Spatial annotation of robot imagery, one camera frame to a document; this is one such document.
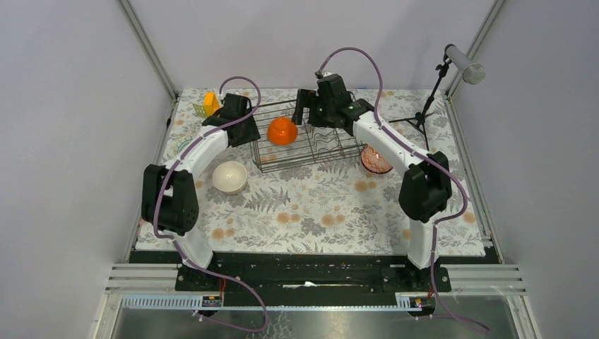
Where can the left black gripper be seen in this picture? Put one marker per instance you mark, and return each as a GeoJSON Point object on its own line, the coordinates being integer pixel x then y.
{"type": "Point", "coordinates": [252, 134]}

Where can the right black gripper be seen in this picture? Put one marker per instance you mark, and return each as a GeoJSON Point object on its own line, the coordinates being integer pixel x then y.
{"type": "Point", "coordinates": [308, 99]}

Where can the orange bowl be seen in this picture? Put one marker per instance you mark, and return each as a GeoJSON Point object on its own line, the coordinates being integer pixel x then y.
{"type": "Point", "coordinates": [282, 131]}

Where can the beige bowl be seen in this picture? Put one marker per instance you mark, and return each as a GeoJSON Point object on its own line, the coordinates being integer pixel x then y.
{"type": "Point", "coordinates": [230, 177]}

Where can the blue zigzag pattern bowl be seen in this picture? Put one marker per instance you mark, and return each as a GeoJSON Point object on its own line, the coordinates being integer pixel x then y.
{"type": "Point", "coordinates": [373, 162]}

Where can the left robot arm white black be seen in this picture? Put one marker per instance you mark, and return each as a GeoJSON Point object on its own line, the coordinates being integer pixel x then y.
{"type": "Point", "coordinates": [169, 199]}

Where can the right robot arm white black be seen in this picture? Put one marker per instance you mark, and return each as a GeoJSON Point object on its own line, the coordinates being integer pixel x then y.
{"type": "Point", "coordinates": [425, 186]}

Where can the orange yellow block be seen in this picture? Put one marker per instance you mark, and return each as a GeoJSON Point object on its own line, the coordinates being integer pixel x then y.
{"type": "Point", "coordinates": [211, 103]}

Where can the black microphone tripod stand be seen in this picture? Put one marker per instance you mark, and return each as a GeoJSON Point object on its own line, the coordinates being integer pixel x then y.
{"type": "Point", "coordinates": [419, 119]}

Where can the floral patterned table mat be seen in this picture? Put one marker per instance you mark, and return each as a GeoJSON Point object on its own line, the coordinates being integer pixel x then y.
{"type": "Point", "coordinates": [335, 207]}

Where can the silver microphone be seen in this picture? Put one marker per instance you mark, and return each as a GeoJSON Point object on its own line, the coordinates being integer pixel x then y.
{"type": "Point", "coordinates": [472, 73]}

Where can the black wire dish rack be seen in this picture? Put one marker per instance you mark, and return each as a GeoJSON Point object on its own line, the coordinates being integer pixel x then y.
{"type": "Point", "coordinates": [313, 145]}

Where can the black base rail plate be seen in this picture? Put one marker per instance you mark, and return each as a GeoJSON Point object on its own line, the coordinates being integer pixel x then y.
{"type": "Point", "coordinates": [303, 280]}

